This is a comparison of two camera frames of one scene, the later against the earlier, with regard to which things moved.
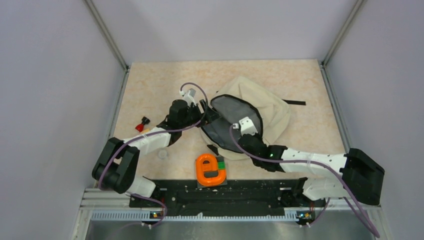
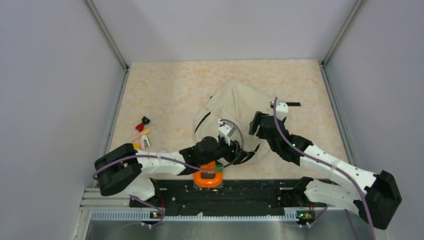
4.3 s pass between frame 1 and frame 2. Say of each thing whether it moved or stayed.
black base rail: stayed
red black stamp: stayed
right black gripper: moved
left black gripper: moved
